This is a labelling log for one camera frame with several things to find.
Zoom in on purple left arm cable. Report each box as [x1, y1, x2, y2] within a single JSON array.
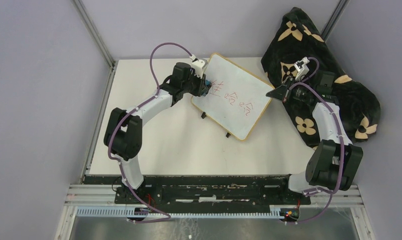
[[107, 42, 196, 224]]

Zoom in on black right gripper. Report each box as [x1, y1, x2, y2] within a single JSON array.
[[268, 75, 316, 103]]

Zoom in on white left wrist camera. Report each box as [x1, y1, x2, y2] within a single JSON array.
[[190, 54, 208, 79]]

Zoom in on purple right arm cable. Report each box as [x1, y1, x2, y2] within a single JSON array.
[[283, 56, 345, 225]]

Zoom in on black floral blanket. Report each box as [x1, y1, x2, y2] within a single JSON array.
[[261, 7, 381, 143]]

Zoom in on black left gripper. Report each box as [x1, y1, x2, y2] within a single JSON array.
[[182, 69, 208, 98]]

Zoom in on black metal base plate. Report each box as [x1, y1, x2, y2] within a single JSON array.
[[83, 175, 311, 215]]

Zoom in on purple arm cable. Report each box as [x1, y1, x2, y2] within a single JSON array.
[[283, 56, 345, 225], [107, 42, 196, 224]]

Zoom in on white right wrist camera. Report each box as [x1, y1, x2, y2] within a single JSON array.
[[294, 57, 310, 82]]

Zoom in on grey slotted cable duct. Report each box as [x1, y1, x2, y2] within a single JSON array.
[[75, 206, 284, 220]]

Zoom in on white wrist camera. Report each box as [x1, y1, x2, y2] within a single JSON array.
[[294, 57, 310, 82], [190, 54, 208, 79]]

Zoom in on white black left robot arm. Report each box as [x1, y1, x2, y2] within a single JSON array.
[[103, 58, 211, 204]]

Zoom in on yellow framed whiteboard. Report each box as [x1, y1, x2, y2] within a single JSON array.
[[191, 53, 274, 141]]

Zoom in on aluminium rail frame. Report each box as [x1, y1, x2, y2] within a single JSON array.
[[54, 184, 376, 240]]

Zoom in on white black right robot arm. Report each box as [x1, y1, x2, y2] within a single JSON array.
[[266, 70, 363, 204]]

